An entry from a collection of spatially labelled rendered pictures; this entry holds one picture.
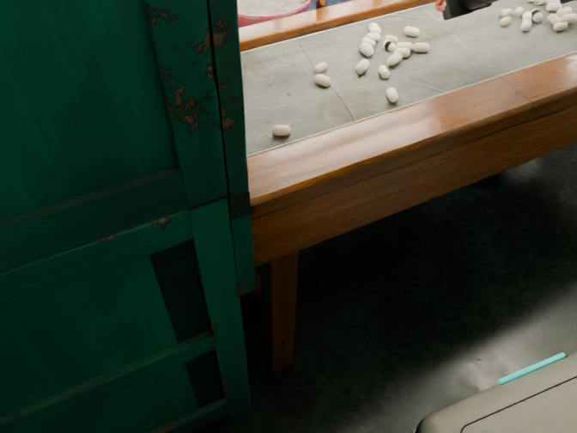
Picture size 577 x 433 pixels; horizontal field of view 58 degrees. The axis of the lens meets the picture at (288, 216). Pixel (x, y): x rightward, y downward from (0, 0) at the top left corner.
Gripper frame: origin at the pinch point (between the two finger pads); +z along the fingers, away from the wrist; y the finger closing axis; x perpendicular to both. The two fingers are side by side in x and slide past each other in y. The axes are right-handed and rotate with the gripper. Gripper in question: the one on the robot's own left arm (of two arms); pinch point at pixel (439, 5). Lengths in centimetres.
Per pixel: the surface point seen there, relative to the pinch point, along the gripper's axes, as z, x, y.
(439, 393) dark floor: 14, 95, 14
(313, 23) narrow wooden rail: 14.8, -4.2, 21.4
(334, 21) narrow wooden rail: 15.0, -3.5, 16.2
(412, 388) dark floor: 17, 92, 19
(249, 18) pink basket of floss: 21.1, -9.3, 33.1
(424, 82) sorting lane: -3.8, 13.8, 10.1
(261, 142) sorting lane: -4.8, 14.5, 46.9
